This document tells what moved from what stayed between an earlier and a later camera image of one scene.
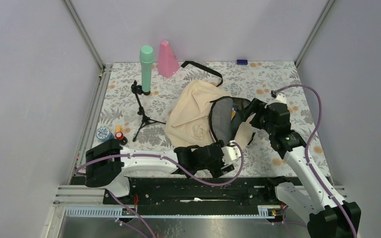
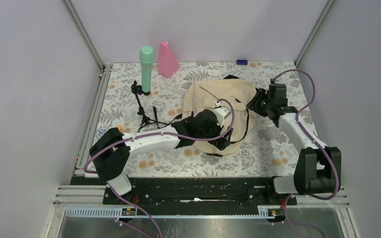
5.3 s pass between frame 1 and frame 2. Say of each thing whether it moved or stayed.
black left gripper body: moved
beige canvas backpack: moved
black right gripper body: moved
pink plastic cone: stayed
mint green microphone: stayed
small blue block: stayed
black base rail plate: stayed
